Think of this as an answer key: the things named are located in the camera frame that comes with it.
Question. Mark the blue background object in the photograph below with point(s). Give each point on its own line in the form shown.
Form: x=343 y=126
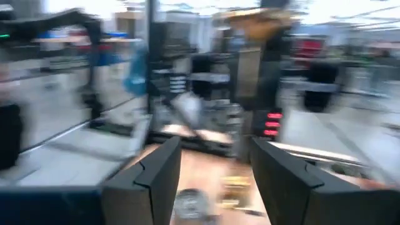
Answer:
x=136 y=75

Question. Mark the floral label glass candle jar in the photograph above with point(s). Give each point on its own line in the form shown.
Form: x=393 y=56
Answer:
x=191 y=204

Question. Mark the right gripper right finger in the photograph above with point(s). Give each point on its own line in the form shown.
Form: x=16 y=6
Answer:
x=287 y=193

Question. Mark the black device with red lights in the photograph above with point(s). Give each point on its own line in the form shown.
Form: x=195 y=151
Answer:
x=274 y=124

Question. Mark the brass candlestick holder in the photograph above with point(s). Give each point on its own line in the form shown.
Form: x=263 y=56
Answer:
x=234 y=182

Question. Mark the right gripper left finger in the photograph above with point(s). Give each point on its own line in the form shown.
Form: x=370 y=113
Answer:
x=147 y=193

